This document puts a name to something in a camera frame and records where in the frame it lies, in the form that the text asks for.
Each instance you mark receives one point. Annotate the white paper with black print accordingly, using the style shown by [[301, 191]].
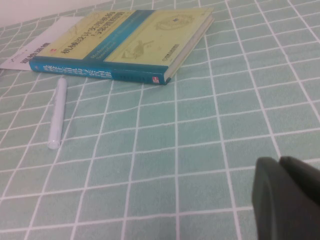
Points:
[[42, 42]]

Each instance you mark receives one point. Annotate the white frosted pen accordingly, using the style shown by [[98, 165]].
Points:
[[58, 115]]

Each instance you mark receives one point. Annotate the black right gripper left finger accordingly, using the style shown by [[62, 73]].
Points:
[[282, 205]]

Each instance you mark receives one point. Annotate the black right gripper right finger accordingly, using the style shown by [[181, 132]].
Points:
[[305, 170]]

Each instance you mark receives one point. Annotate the green white checked tablecloth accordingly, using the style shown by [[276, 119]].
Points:
[[200, 130]]

